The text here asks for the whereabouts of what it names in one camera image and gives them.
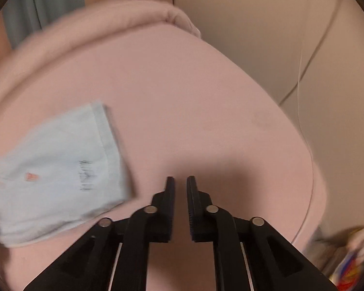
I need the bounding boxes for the pink bed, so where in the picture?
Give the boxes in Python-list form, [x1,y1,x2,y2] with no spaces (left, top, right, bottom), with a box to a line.
[0,21,326,291]

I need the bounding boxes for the pink blanket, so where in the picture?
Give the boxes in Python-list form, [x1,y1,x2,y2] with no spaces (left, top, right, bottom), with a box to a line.
[0,0,202,97]

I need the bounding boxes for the light blue denim pants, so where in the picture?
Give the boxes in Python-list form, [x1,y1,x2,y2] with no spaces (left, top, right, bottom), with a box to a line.
[0,101,133,247]

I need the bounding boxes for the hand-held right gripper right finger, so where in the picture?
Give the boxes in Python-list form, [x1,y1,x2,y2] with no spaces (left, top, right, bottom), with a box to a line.
[186,176,338,291]

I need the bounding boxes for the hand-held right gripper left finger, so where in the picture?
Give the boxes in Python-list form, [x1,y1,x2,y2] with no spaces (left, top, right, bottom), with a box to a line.
[23,176,176,291]

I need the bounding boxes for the teal curtain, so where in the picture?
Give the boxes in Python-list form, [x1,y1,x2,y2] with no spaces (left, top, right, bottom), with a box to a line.
[1,0,88,49]

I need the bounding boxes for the colourful printed bag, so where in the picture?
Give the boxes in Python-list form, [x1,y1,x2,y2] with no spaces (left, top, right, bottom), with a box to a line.
[329,227,364,291]

